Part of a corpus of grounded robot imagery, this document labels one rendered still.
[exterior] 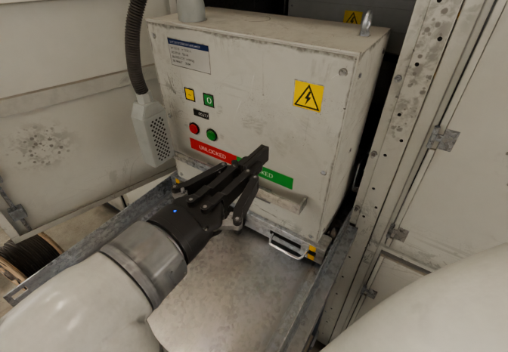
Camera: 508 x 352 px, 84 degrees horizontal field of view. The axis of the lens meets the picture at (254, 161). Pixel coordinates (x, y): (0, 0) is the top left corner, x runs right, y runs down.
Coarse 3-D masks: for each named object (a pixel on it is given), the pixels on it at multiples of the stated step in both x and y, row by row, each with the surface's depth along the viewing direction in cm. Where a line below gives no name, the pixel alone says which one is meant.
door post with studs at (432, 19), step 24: (432, 0) 49; (456, 0) 47; (432, 24) 51; (408, 48) 55; (432, 48) 52; (408, 72) 57; (432, 72) 54; (408, 96) 59; (384, 120) 65; (408, 120) 61; (384, 144) 67; (384, 168) 70; (360, 192) 79; (384, 192) 74; (360, 216) 82; (360, 240) 87; (336, 312) 115
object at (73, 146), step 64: (0, 0) 57; (64, 0) 66; (128, 0) 74; (0, 64) 64; (64, 64) 71; (0, 128) 69; (64, 128) 78; (128, 128) 90; (0, 192) 73; (64, 192) 86; (128, 192) 98
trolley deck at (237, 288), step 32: (224, 256) 77; (256, 256) 77; (288, 256) 77; (192, 288) 70; (224, 288) 70; (256, 288) 70; (288, 288) 70; (320, 288) 70; (160, 320) 64; (192, 320) 64; (224, 320) 64; (256, 320) 64
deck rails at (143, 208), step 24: (168, 192) 96; (120, 216) 82; (144, 216) 88; (96, 240) 77; (336, 240) 75; (48, 264) 68; (72, 264) 73; (312, 264) 75; (312, 288) 65; (288, 312) 65; (288, 336) 57
